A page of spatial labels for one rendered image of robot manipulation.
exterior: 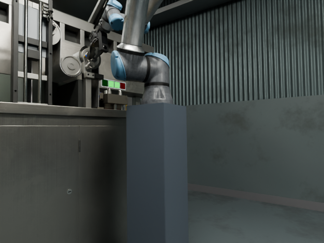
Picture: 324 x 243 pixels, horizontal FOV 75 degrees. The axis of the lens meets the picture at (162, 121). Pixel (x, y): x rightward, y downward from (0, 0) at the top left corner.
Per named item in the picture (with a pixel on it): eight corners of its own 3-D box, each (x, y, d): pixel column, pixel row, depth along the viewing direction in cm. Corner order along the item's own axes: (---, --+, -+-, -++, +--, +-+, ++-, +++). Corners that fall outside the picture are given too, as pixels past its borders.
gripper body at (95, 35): (99, 42, 131) (107, 25, 125) (104, 50, 127) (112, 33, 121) (87, 38, 126) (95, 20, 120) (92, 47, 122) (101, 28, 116)
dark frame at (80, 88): (78, 112, 126) (78, 78, 126) (57, 115, 148) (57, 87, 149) (89, 113, 131) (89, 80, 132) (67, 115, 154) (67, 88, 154)
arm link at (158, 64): (174, 83, 95) (174, 53, 95) (147, 80, 88) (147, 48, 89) (161, 87, 105) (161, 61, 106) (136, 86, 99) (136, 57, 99)
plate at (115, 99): (107, 102, 136) (107, 93, 137) (79, 107, 164) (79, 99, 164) (127, 104, 148) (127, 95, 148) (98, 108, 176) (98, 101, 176)
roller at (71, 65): (60, 73, 119) (60, 52, 120) (45, 81, 137) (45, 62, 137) (81, 77, 128) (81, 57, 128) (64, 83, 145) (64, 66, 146)
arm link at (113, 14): (133, 20, 107) (128, 11, 114) (111, 14, 101) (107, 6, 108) (129, 34, 112) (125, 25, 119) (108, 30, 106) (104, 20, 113)
